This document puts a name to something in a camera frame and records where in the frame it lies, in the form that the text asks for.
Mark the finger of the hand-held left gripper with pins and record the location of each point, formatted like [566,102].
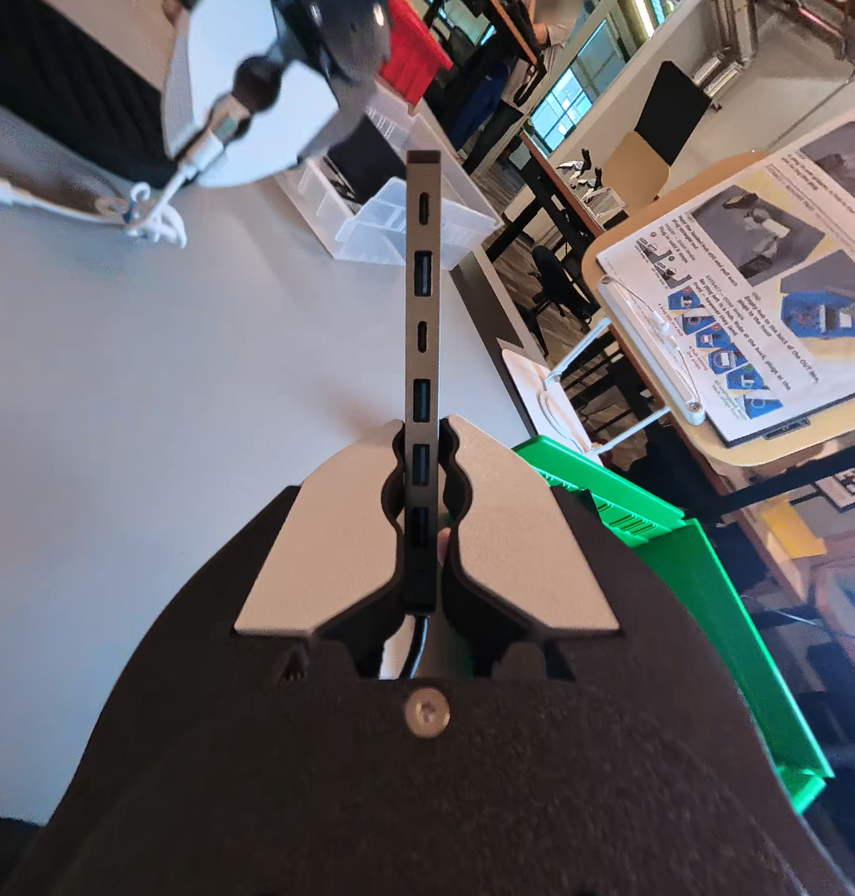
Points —
[210,42]
[294,119]

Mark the black grey device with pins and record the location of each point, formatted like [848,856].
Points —
[574,168]
[599,178]

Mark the white desk stand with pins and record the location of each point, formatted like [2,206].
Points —
[532,392]

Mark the tan black chair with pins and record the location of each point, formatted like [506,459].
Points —
[669,98]

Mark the black white marker tag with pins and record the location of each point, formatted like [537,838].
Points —
[851,484]

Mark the black textured pad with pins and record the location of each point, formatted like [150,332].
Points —
[63,91]

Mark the slim grey usb hub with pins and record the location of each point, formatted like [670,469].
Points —
[412,301]

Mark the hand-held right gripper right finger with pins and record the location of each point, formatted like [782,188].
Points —
[525,553]

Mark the yellow sheet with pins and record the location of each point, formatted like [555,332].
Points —
[791,528]

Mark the clear plastic bin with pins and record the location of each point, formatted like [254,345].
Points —
[434,224]

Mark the window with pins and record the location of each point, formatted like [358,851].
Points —
[564,112]

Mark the red plastic bin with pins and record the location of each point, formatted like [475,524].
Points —
[410,49]

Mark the black divider panel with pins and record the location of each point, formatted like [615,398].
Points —
[368,164]

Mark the black office chair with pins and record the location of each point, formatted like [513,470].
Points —
[550,269]

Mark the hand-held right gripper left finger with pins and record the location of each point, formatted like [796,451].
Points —
[329,553]

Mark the brown top standing desk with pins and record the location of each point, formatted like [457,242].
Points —
[497,21]

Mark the printed instruction sheet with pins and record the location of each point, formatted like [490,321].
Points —
[784,280]

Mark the green plastic bin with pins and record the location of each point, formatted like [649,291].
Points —
[714,630]

